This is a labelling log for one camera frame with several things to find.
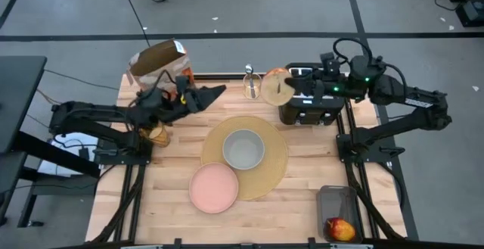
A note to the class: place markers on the red yellow apple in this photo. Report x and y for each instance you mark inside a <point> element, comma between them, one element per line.
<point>341,229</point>

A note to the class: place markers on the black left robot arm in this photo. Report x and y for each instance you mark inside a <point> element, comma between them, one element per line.
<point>94,112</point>

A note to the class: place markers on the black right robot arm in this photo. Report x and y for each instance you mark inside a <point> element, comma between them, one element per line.
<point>397,90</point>

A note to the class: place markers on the pumpkin cereal box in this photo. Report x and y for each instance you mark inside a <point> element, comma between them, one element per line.
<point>159,60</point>

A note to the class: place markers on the clear ribbed glass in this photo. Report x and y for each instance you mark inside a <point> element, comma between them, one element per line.
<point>258,86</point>

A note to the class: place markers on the grey mesh bin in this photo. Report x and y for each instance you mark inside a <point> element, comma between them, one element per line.
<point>338,203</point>

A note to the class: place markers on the toasted bagel half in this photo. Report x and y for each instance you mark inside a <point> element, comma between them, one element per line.
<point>274,88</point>

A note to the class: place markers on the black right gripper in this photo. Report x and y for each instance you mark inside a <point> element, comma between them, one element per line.
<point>315,87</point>

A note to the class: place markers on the round woven beige placemat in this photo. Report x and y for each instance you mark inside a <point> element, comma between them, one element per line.
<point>264,181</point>

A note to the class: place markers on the amber faceted juice glass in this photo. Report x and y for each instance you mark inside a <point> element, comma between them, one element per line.
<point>159,137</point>

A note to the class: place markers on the black equipment box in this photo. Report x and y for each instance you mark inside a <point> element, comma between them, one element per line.
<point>470,10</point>

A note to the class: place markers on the black four-slot toaster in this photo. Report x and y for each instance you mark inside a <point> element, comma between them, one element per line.
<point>310,111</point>

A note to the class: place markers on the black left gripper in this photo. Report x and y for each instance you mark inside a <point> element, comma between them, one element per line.
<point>185,103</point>

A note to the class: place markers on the grey bowl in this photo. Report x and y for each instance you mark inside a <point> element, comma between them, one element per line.
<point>244,148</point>

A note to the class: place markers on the black desk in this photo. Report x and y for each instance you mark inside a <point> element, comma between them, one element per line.
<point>19,97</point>

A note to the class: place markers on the pink plate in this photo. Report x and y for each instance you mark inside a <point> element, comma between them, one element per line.
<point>213,188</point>

